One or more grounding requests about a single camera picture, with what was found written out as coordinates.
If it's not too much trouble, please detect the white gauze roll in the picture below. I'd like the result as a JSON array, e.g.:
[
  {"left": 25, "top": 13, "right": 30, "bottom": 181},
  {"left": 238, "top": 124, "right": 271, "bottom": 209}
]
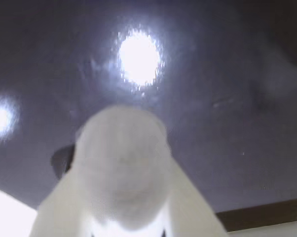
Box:
[{"left": 74, "top": 103, "right": 170, "bottom": 232}]

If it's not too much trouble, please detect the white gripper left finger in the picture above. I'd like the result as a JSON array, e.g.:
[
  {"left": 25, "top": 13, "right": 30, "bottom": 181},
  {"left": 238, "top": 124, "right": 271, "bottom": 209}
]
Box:
[{"left": 31, "top": 170, "right": 95, "bottom": 237}]

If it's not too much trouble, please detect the black table mat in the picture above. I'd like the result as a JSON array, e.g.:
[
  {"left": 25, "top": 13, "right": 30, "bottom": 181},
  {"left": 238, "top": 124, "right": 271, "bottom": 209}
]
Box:
[{"left": 0, "top": 0, "right": 297, "bottom": 224}]

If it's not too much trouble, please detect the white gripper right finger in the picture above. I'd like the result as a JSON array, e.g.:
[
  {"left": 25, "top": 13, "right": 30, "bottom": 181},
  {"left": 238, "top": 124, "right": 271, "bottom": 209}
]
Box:
[{"left": 160, "top": 158, "right": 229, "bottom": 237}]

